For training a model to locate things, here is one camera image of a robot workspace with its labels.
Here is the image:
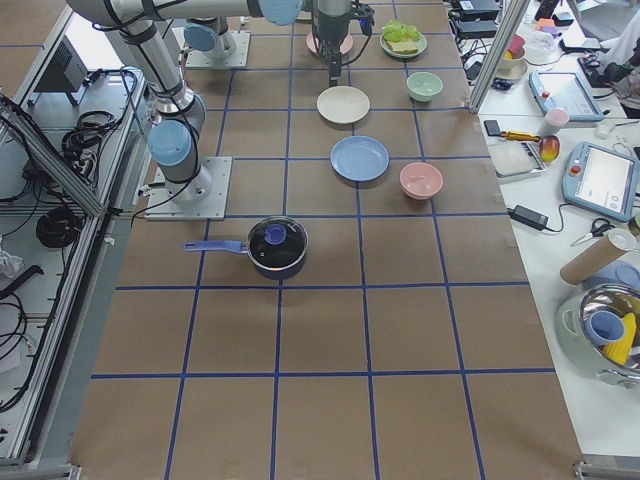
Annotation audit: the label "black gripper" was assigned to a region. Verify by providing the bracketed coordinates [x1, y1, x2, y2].
[311, 0, 375, 86]

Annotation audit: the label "pink plate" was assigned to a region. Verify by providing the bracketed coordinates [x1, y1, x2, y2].
[306, 32, 354, 55]

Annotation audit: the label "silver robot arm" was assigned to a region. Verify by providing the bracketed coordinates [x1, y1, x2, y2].
[68, 1, 310, 203]
[183, 0, 375, 87]

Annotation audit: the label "cream white plate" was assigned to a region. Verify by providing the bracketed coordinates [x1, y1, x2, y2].
[316, 86, 370, 125]

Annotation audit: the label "green lettuce leaf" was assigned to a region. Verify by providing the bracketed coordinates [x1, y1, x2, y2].
[382, 19, 420, 42]

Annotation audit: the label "green plate with food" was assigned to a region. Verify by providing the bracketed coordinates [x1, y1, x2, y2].
[379, 33, 428, 59]

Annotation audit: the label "bread slice on plate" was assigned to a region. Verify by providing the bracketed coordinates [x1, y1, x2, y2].
[385, 40, 418, 55]

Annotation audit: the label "mint green bowl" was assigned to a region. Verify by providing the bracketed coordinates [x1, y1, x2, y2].
[406, 72, 444, 103]

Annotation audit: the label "blue plate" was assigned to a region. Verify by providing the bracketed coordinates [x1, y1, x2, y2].
[330, 136, 390, 182]

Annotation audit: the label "pink bowl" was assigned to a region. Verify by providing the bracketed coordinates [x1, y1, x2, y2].
[399, 162, 444, 200]

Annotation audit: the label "beige bowl with toys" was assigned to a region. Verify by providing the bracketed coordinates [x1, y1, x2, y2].
[496, 48, 528, 81]

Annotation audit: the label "dark blue saucepan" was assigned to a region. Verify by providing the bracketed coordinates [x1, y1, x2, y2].
[183, 216, 309, 280]

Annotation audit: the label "white cup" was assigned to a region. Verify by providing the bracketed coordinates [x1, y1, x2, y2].
[539, 107, 570, 137]

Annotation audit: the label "blue teach pendant far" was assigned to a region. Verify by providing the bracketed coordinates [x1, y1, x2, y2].
[528, 71, 604, 123]

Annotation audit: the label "blue teach pendant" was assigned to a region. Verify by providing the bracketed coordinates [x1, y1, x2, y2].
[562, 142, 639, 222]
[528, 71, 604, 123]

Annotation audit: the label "black power adapter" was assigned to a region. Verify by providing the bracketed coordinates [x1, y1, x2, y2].
[507, 205, 548, 231]

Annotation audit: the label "blue teach pendant near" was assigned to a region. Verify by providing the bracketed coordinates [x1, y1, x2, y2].
[562, 142, 639, 222]

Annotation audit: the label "black scissors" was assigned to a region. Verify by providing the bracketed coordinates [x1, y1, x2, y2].
[570, 217, 615, 247]

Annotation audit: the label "cardboard tube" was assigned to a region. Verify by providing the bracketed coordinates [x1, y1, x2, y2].
[559, 228, 637, 285]

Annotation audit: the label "steel mixing bowl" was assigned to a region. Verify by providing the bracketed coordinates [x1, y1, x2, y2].
[579, 283, 639, 383]

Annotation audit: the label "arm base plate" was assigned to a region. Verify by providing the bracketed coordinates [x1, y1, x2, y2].
[144, 156, 233, 221]
[185, 29, 251, 70]

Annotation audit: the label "aluminium frame post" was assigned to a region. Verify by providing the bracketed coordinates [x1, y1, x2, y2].
[467, 0, 529, 114]

